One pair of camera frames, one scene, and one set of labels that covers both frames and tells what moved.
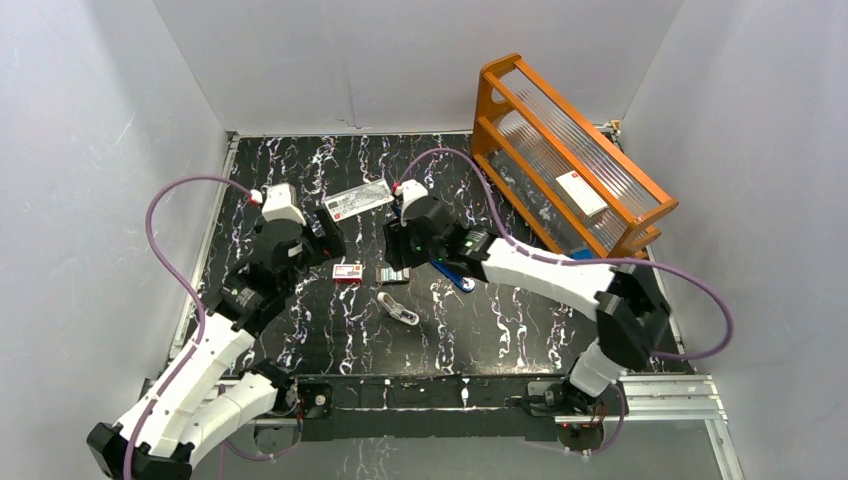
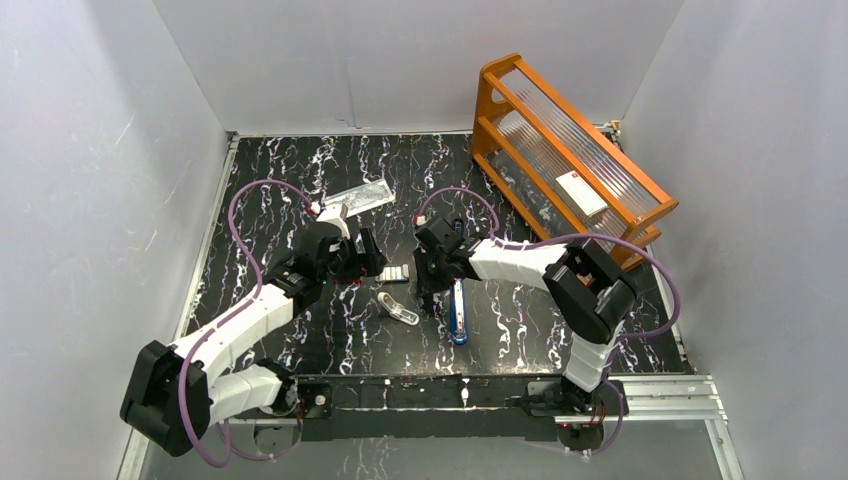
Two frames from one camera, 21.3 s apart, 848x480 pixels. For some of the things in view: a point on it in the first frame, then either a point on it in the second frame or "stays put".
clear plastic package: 351,202 stays put
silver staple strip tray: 387,275 stays put
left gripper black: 324,240 → 370,258
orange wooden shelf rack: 581,190 stays put
